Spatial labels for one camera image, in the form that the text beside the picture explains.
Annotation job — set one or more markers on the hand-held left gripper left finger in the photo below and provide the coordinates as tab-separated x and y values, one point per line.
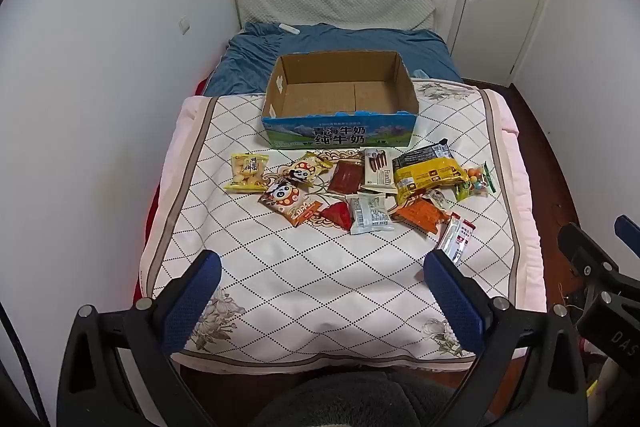
192	302

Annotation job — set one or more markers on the large yellow black packet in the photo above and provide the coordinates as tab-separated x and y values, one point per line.
425	174

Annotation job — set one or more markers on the printed blue cardboard box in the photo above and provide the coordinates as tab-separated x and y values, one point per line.
340	134

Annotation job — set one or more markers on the white wall outlet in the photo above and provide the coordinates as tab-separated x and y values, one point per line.
185	26

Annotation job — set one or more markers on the white wafer stick packet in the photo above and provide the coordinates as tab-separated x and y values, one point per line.
379	169

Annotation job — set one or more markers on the white remote control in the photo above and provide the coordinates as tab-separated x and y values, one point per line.
288	28

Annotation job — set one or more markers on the yellow rice cracker packet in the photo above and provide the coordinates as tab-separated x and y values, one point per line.
245	172

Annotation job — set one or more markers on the orange panda snack packet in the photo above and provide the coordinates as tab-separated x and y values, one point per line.
285	199

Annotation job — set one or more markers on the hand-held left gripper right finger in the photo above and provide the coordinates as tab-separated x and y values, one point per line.
452	297

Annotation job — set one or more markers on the white red striped packet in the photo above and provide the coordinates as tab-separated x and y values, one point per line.
455	237

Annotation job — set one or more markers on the small red snack packet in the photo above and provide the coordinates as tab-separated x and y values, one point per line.
337	214

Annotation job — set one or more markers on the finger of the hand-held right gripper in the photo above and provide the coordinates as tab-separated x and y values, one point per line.
629	232
585	249

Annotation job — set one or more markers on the dark grey fleece cloth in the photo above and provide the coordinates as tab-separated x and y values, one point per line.
340	402

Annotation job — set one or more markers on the green colourful candy packet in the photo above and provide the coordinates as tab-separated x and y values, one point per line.
475	182

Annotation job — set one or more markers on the silver grey snack packet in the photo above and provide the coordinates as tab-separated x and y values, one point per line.
369	214

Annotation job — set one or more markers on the dark red jerky packet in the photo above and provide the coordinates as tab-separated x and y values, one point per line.
345	177

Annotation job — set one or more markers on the light blue cloth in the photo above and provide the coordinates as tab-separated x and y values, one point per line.
419	74

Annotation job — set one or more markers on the white dotted pillow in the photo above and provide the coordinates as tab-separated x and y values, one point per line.
325	4

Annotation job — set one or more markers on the yellow mushroom panda snack packet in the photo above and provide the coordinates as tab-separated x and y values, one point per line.
302	169

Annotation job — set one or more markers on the blue bedsheet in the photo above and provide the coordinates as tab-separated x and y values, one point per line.
350	39

